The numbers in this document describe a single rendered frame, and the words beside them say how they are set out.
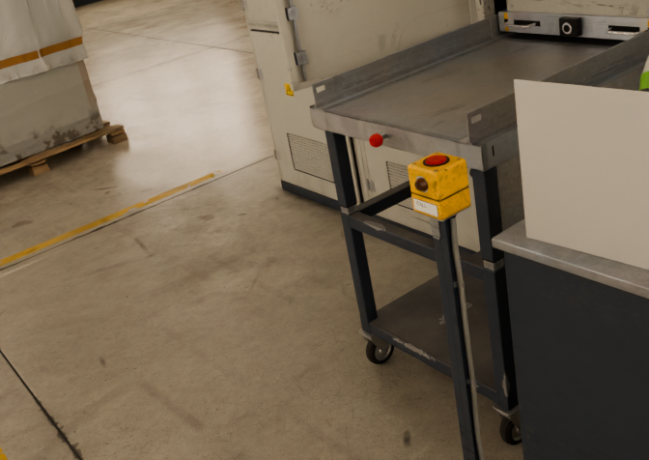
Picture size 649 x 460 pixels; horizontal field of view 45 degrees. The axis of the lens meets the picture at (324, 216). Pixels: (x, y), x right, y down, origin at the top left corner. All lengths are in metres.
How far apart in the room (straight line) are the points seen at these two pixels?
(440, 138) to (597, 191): 0.49
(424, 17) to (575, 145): 1.22
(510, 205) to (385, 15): 0.85
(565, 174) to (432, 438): 1.03
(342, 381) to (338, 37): 1.03
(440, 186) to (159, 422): 1.37
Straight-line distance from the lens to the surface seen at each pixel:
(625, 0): 2.26
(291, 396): 2.44
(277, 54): 3.49
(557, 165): 1.39
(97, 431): 2.58
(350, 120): 1.99
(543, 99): 1.36
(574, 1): 2.36
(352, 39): 2.40
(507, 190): 1.80
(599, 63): 1.99
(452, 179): 1.46
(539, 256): 1.45
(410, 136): 1.83
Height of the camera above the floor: 1.45
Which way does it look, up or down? 24 degrees down
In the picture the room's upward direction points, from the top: 11 degrees counter-clockwise
